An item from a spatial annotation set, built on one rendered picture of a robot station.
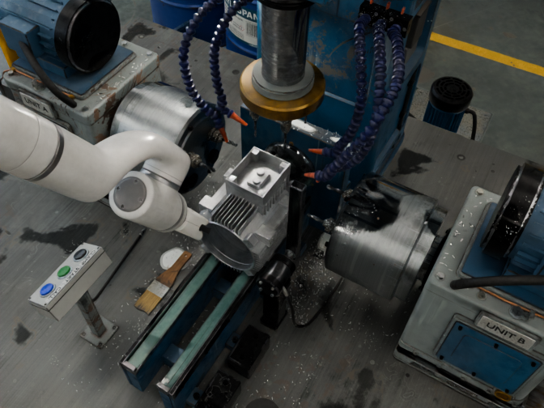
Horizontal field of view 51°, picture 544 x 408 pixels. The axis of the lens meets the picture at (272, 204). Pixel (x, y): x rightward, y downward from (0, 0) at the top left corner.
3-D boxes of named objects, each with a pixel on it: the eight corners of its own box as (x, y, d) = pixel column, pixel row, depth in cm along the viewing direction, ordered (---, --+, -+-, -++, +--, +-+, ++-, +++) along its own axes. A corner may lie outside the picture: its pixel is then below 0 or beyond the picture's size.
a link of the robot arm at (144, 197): (156, 176, 110) (133, 218, 109) (123, 157, 97) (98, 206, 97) (192, 193, 107) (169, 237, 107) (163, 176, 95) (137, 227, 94)
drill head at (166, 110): (138, 112, 172) (122, 43, 153) (240, 159, 161) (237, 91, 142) (81, 164, 159) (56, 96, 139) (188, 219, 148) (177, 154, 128)
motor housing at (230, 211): (240, 197, 152) (238, 148, 137) (302, 228, 146) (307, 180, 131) (195, 251, 142) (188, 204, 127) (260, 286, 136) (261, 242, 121)
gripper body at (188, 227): (136, 216, 112) (160, 226, 122) (179, 239, 109) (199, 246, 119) (154, 183, 112) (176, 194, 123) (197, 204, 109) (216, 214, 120)
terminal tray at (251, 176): (252, 166, 139) (252, 145, 133) (291, 184, 136) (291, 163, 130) (225, 198, 132) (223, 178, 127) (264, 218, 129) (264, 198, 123)
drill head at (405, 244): (333, 201, 153) (345, 135, 133) (482, 269, 140) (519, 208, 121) (288, 270, 139) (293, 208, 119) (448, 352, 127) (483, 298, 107)
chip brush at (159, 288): (181, 249, 156) (180, 248, 155) (196, 257, 154) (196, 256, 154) (133, 307, 145) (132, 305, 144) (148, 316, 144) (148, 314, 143)
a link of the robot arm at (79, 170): (53, 69, 83) (172, 146, 109) (0, 166, 82) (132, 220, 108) (93, 85, 78) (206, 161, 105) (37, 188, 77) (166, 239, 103)
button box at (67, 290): (94, 256, 130) (82, 240, 127) (113, 261, 126) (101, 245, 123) (40, 315, 121) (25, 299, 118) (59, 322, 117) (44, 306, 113)
